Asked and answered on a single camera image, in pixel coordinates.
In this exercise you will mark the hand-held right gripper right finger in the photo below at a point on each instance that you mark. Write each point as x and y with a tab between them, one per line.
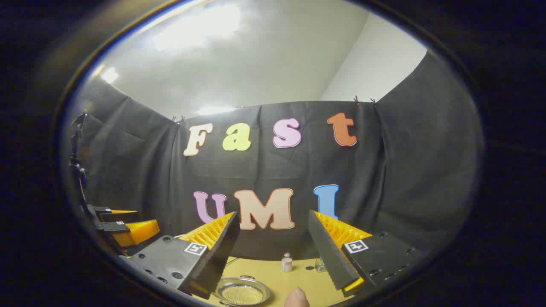
328	256

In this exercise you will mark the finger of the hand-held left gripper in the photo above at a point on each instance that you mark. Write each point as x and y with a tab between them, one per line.
136	232
117	215

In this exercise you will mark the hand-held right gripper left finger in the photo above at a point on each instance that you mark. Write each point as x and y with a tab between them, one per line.
222	251

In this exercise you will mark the pile of yellow soybeans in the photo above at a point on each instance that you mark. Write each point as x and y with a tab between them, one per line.
243	294

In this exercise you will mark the stainless steel pot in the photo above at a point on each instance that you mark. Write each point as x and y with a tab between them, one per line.
265	293

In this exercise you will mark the clear bottle with pink label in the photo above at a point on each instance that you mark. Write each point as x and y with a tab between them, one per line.
286	264

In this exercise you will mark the black backdrop cloth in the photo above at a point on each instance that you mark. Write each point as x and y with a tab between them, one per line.
384	170

